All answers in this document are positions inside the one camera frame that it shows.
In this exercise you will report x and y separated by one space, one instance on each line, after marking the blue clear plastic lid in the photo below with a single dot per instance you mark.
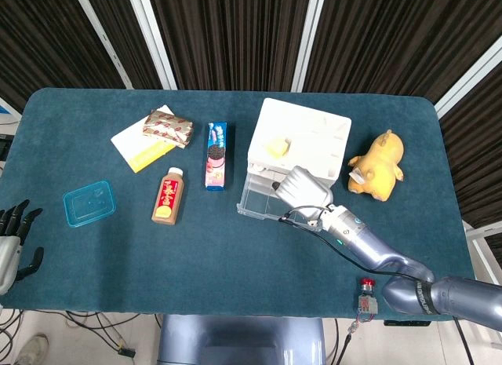
89 203

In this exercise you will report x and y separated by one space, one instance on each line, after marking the blue white sign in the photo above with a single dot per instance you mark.
4 110

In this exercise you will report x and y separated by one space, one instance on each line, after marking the white plastic drawer cabinet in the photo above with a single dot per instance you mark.
306 129

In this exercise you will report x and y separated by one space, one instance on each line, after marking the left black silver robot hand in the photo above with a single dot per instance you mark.
6 261

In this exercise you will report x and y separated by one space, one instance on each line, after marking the black plug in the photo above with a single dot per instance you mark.
127 351

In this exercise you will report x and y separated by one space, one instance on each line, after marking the white yellow booklet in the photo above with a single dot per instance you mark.
133 143

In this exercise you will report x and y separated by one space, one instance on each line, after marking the slanted white frame post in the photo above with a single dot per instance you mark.
468 82

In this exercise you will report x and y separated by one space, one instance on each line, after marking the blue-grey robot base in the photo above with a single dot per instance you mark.
241 341

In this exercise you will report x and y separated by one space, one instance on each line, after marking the yellow plush toy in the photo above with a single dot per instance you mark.
378 165

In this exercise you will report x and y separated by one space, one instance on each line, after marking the black bar under table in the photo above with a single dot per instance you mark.
404 323

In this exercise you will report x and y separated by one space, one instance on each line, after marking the blue pink cookie box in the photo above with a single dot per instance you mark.
216 157

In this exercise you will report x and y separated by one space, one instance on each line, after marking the white shoe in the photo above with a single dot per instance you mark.
33 349

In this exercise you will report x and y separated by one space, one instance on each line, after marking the teal table cloth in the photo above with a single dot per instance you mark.
196 259

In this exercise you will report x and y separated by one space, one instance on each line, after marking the gold red snack bag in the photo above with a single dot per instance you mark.
168 127

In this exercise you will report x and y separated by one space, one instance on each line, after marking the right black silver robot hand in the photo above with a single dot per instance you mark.
306 190

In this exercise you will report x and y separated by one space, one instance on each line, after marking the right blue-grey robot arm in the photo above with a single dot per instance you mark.
392 259

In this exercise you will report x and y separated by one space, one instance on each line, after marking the red emergency stop button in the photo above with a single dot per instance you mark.
368 298

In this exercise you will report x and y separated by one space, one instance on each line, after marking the brown milk tea bottle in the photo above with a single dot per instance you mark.
168 198

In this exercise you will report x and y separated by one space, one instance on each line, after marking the thin white frame post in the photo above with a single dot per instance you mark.
102 35

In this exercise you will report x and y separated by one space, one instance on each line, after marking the white metal rack frame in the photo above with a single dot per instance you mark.
484 231

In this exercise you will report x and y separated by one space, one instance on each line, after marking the small white round dish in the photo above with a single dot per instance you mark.
258 170

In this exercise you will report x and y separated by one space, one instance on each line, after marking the wide white frame post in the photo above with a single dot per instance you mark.
153 39

